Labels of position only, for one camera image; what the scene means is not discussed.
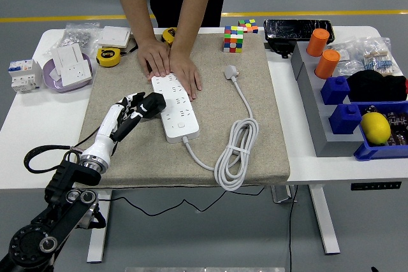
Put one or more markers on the person's left hand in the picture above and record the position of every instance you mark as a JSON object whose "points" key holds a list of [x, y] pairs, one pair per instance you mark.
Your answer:
{"points": [[186, 71]]}

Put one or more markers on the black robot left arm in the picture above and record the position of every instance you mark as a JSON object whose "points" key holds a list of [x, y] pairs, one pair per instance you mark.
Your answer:
{"points": [[70, 173]]}

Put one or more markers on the black plastic tray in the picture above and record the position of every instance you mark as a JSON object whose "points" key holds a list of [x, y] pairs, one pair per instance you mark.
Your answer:
{"points": [[293, 28]]}

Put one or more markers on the large colourful puzzle cube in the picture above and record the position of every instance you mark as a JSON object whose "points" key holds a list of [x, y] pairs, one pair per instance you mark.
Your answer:
{"points": [[233, 41]]}

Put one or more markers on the white wall switch plate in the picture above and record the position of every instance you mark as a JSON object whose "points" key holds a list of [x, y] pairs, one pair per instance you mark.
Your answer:
{"points": [[113, 36]]}

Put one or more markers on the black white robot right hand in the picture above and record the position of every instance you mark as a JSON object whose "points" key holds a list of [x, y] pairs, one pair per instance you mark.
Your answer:
{"points": [[375, 269]]}

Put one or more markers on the white wall socket outlet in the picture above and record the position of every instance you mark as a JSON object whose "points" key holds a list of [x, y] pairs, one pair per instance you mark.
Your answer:
{"points": [[76, 73]]}

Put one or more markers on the black cloth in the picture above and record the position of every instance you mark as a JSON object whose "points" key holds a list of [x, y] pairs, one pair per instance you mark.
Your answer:
{"points": [[373, 85]]}

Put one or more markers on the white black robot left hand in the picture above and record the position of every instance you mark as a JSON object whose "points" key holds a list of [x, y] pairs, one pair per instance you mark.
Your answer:
{"points": [[103, 132]]}

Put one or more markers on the clear bag of screws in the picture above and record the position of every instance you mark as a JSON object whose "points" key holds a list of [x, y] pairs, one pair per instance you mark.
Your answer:
{"points": [[78, 34]]}

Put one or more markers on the clear bag of resistors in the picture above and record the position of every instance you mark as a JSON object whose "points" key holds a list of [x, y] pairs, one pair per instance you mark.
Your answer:
{"points": [[379, 58]]}

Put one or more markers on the person's right forearm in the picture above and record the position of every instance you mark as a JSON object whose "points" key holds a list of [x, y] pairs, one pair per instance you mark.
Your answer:
{"points": [[135, 4]]}

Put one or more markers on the blue plastic bin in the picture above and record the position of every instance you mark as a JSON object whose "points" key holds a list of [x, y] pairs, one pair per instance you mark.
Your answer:
{"points": [[369, 152]]}

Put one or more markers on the grey metal bracket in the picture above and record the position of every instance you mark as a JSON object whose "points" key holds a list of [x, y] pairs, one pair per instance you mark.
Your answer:
{"points": [[282, 195]]}

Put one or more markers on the grey stepped block holder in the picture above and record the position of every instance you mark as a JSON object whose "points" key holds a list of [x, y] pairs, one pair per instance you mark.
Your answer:
{"points": [[314, 116]]}

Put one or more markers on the black power adapter plug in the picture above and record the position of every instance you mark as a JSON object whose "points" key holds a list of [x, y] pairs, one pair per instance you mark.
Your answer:
{"points": [[156, 103]]}

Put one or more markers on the blue plastic block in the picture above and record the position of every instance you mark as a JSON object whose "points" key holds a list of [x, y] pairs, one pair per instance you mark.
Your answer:
{"points": [[334, 90], [344, 120]]}

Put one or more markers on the person's left forearm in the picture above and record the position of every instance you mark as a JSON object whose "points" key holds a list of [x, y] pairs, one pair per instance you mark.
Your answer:
{"points": [[194, 11]]}

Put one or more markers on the white table leg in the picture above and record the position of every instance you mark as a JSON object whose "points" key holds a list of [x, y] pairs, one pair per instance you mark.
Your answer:
{"points": [[97, 246], [326, 227]]}

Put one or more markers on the black table control panel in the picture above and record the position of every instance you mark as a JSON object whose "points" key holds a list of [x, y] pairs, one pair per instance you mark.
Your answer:
{"points": [[376, 186]]}

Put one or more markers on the white double rocker switch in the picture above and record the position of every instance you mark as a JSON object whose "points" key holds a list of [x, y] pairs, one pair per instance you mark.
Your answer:
{"points": [[68, 55]]}

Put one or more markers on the white power strip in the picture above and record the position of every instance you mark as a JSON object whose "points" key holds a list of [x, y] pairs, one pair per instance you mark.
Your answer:
{"points": [[178, 120]]}

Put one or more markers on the white circuit breaker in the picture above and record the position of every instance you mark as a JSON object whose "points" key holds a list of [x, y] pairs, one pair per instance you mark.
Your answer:
{"points": [[22, 76]]}

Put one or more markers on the small colourful puzzle cube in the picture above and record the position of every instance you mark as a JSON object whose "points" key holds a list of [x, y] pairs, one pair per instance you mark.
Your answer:
{"points": [[250, 25]]}

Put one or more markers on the yellow lemon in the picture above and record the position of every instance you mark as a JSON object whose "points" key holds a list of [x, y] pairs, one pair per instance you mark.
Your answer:
{"points": [[376, 128]]}

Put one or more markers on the purple bowl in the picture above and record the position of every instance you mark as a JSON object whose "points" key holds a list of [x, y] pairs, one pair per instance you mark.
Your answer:
{"points": [[63, 87]]}

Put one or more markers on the person's right hand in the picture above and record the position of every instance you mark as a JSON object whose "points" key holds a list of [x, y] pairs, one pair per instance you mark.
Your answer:
{"points": [[156, 57]]}

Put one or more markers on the clear plastic parts bag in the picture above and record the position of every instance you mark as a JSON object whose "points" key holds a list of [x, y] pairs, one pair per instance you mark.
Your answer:
{"points": [[347, 61]]}

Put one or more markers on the orange cylinder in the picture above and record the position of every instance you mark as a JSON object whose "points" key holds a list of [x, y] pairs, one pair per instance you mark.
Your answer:
{"points": [[317, 42], [327, 65]]}

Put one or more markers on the beige fabric mat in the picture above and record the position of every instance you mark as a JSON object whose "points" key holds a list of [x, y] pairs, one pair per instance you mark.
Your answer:
{"points": [[207, 109]]}

